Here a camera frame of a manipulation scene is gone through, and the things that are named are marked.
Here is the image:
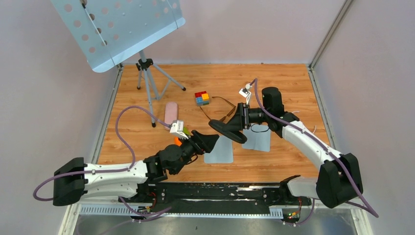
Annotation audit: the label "black glasses case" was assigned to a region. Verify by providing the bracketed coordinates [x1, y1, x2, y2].
[208, 119, 247, 144]

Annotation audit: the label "right blue cleaning cloth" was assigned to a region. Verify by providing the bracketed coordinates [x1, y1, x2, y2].
[242, 124, 271, 152]

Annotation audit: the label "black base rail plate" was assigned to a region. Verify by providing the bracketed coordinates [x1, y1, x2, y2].
[123, 182, 312, 221]

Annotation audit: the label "brown frame sunglasses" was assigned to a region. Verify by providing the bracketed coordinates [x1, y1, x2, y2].
[199, 96, 236, 122]

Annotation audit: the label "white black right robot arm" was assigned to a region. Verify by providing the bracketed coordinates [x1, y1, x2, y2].
[222, 87, 363, 208]

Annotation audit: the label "blue cleaning cloth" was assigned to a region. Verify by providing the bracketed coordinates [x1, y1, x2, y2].
[204, 136, 233, 164]
[242, 124, 271, 152]

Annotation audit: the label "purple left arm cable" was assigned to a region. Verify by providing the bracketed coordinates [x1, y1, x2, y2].
[32, 105, 172, 228]

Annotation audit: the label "colourful toy brick cube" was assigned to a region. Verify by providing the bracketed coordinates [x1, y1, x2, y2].
[194, 91, 210, 107]

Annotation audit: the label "green toy brick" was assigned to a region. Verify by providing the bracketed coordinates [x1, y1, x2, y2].
[183, 127, 191, 136]

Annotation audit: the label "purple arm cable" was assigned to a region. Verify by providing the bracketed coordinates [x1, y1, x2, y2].
[32, 105, 172, 228]
[253, 78, 379, 226]

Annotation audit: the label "left blue cleaning cloth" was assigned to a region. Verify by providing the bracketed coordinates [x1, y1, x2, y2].
[204, 136, 233, 164]

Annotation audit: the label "perforated music stand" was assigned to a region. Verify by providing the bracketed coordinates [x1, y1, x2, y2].
[51, 0, 186, 112]

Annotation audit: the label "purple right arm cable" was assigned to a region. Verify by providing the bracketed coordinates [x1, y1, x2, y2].
[253, 78, 379, 226]

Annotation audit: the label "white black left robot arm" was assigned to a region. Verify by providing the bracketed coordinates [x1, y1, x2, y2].
[52, 130, 219, 206]

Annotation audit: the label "orange ring toy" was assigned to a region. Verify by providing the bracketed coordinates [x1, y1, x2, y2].
[174, 137, 182, 146]

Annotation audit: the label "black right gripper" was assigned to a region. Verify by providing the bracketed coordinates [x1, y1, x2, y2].
[223, 103, 271, 131]

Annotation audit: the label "pink glasses case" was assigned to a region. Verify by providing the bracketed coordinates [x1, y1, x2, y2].
[164, 101, 179, 125]

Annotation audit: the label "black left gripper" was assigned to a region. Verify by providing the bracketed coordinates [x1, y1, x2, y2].
[172, 130, 219, 175]

